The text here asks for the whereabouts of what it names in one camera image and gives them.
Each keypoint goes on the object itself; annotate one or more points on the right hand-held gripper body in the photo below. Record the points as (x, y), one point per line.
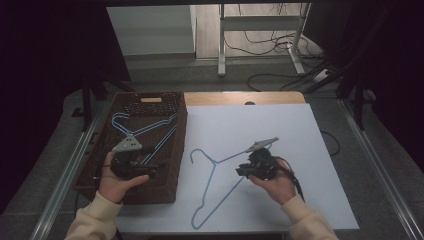
(263, 161)

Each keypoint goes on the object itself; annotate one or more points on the metal frame rail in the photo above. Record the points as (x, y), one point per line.
(63, 186)
(383, 173)

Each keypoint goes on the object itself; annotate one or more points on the white desk frame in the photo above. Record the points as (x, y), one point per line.
(260, 22)

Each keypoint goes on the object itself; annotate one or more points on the dark curtain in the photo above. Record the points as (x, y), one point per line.
(40, 83)
(393, 66)

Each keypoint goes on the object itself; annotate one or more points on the brown woven basket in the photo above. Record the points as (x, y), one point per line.
(166, 181)

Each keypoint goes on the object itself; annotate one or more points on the person's right hand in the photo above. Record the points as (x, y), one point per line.
(276, 188)

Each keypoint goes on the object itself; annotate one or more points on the white power strip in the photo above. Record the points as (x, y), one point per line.
(321, 75)

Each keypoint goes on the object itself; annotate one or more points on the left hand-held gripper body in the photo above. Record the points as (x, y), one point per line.
(128, 160)

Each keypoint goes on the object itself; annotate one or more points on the white cabinet panel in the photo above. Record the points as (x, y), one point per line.
(150, 30)

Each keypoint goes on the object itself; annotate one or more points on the black stand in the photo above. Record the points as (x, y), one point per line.
(87, 100)
(358, 106)

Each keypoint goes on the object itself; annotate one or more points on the person's left hand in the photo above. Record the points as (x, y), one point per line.
(115, 188)

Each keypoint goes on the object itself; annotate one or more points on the white paper sheet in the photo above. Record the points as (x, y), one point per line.
(233, 126)

